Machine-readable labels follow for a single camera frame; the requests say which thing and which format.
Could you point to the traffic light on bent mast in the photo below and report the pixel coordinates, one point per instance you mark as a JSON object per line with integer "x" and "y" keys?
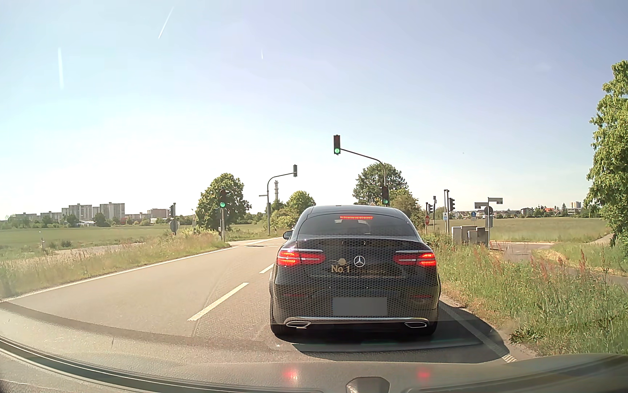
{"x": 268, "y": 202}

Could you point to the green bushes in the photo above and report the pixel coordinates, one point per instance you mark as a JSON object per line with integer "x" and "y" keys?
{"x": 292, "y": 210}

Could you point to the traffic light with red sign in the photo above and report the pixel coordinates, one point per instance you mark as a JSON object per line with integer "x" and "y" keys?
{"x": 429, "y": 213}

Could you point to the grass verge with tall weeds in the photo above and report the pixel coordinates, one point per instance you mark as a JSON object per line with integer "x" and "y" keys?
{"x": 543, "y": 305}

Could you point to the direction sign on post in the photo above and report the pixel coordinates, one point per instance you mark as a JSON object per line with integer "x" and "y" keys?
{"x": 488, "y": 210}

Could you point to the road markings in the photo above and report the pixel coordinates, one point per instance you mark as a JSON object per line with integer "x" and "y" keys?
{"x": 221, "y": 299}

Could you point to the group of pale buildings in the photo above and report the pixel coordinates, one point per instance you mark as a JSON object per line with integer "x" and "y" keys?
{"x": 93, "y": 211}

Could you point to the green field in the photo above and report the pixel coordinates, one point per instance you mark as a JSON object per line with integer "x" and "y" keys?
{"x": 46, "y": 237}
{"x": 543, "y": 228}

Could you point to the grey street cabinets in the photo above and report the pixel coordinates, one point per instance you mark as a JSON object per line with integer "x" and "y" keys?
{"x": 469, "y": 234}

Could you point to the round green tree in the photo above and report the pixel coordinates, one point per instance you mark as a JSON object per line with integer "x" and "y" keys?
{"x": 221, "y": 204}

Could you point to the black car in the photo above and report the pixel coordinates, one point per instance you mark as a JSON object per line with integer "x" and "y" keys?
{"x": 354, "y": 284}

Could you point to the traffic light with round sign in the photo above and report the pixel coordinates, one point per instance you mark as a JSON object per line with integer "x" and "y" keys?
{"x": 173, "y": 218}

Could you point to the distant buildings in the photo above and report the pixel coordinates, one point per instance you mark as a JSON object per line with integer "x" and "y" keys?
{"x": 543, "y": 210}

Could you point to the car's own bonnet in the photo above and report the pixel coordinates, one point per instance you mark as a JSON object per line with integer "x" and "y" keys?
{"x": 510, "y": 376}

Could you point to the tall thin tower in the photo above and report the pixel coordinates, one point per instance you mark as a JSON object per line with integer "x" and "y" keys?
{"x": 276, "y": 190}

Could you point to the grey asphalt road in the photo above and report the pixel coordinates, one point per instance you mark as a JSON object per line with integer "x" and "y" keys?
{"x": 172, "y": 289}

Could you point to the asphalt side path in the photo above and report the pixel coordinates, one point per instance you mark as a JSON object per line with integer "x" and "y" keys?
{"x": 581, "y": 267}

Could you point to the traffic light on short post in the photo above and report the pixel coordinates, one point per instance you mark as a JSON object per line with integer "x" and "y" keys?
{"x": 223, "y": 203}

